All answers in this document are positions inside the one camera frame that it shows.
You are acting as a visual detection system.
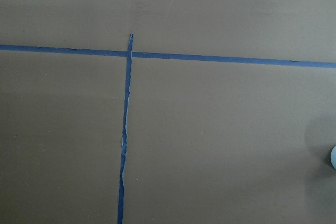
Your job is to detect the light blue cup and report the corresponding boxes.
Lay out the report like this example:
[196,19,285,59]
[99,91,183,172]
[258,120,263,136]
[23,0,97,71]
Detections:
[330,146,336,169]

